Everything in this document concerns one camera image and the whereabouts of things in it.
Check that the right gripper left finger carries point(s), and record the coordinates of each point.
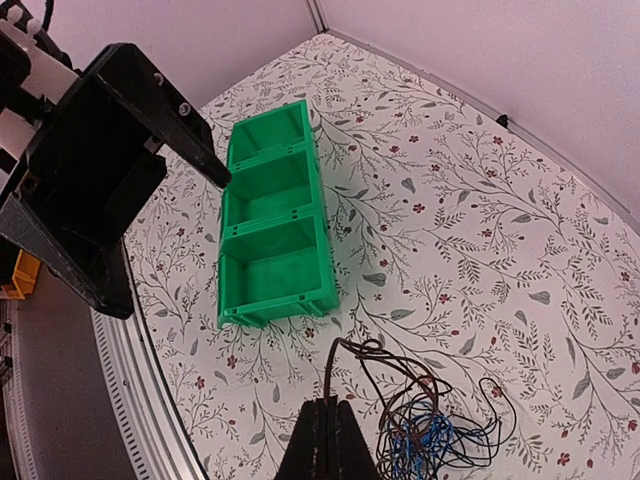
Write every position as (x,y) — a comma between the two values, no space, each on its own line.
(306,456)

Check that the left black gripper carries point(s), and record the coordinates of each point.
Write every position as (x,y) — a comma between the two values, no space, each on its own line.
(89,171)

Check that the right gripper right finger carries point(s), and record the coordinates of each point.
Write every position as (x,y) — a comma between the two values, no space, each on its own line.
(348,456)

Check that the yellow bin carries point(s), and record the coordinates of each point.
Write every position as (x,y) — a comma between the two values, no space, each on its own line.
(19,280)

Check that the green three-compartment bin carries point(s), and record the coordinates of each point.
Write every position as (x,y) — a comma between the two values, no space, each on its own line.
(275,258)

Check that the front aluminium rail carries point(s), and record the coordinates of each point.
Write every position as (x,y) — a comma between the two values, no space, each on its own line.
(86,397)

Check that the right aluminium frame post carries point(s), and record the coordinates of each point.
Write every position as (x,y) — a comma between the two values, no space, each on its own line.
(318,16)

